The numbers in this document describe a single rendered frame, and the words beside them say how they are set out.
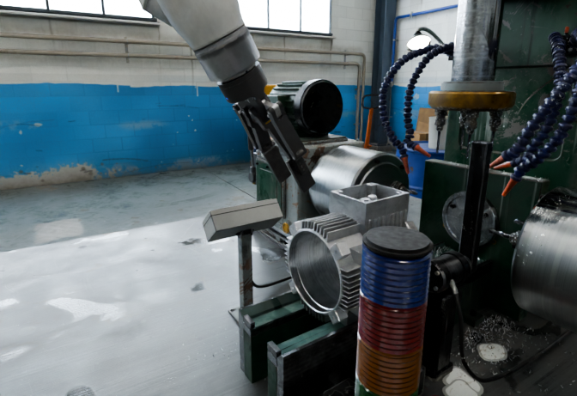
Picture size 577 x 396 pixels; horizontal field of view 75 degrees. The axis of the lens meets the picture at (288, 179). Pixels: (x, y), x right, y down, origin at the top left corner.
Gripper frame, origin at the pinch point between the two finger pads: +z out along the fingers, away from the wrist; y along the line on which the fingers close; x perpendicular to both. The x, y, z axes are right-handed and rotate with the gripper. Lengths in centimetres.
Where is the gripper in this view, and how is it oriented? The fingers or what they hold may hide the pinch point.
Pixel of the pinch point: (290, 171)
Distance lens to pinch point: 69.6
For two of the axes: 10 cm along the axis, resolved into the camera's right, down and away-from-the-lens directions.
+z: 4.2, 7.7, 4.8
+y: -5.5, -2.0, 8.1
